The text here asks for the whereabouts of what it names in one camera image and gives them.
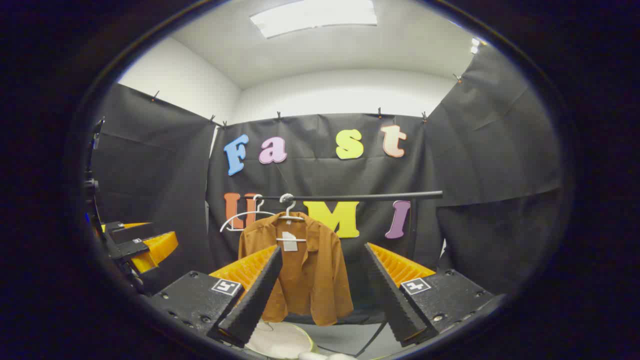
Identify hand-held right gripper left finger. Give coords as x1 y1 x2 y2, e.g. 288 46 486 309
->
145 245 284 349

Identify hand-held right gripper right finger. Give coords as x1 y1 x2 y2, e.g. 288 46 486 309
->
363 242 506 348

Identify brown shirt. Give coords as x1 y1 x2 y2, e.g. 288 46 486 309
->
238 212 355 327

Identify white clothes hanger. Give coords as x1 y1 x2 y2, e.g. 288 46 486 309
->
220 195 277 233
275 193 307 244

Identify black backdrop cloth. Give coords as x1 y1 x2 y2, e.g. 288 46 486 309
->
87 45 566 321

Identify row of black cloth clips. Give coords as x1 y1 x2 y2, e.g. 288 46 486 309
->
150 72 463 128

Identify ceiling light panel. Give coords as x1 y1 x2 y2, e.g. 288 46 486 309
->
249 0 379 40

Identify black clothes rail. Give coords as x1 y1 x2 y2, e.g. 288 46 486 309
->
244 190 444 261

